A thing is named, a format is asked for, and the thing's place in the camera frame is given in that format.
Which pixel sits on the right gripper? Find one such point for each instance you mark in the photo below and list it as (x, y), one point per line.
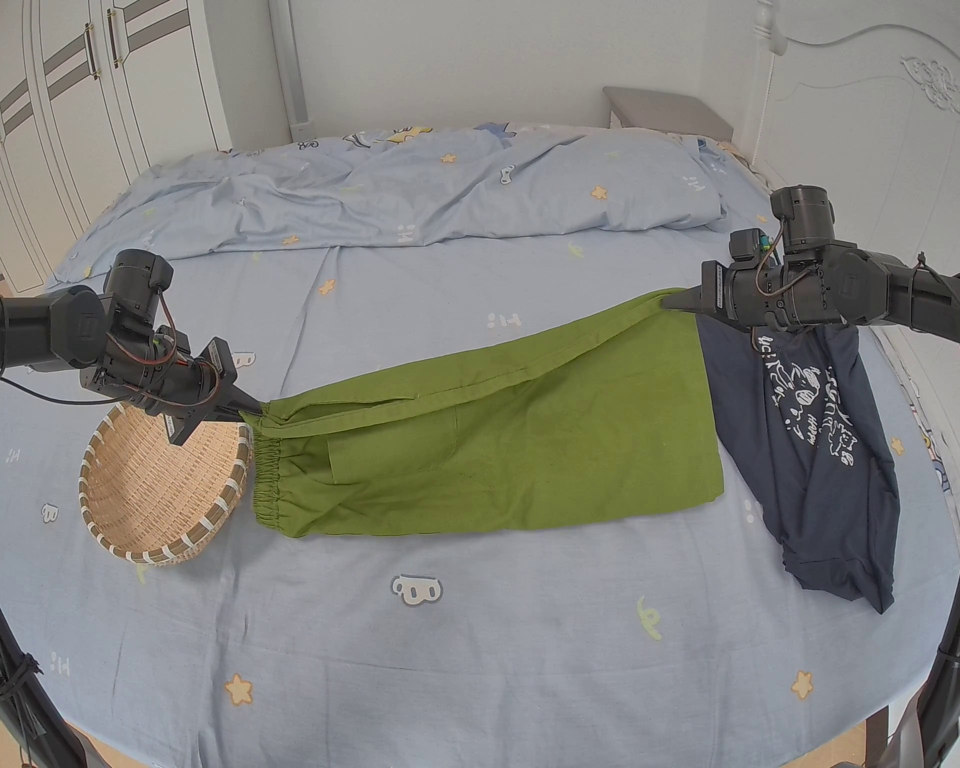
(750, 296)

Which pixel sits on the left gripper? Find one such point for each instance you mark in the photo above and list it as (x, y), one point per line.
(184, 397)

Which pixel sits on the green shorts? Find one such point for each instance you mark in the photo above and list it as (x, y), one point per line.
(525, 450)

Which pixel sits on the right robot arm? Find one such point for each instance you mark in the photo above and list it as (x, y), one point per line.
(855, 285)

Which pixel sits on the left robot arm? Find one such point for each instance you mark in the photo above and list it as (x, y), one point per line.
(45, 330)

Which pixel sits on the round woven basket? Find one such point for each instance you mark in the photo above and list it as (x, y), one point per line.
(157, 495)

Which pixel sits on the bed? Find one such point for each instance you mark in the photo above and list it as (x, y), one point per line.
(450, 637)

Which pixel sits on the grey bedside table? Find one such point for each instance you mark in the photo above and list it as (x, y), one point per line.
(660, 109)

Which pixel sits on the dark blue printed T-shirt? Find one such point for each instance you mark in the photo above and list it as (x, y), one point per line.
(825, 510)

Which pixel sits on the pale blue quilt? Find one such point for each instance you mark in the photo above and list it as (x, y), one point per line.
(450, 195)

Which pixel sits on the white wardrobe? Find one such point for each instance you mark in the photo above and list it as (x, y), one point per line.
(150, 75)

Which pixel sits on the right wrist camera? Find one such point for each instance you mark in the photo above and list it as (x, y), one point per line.
(750, 246)

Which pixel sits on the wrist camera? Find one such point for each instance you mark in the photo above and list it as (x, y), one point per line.
(222, 360)
(750, 246)

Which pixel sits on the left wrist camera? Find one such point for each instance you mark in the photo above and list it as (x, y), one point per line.
(222, 360)

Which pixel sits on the white vertical wall duct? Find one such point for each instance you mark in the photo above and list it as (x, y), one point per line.
(289, 60)

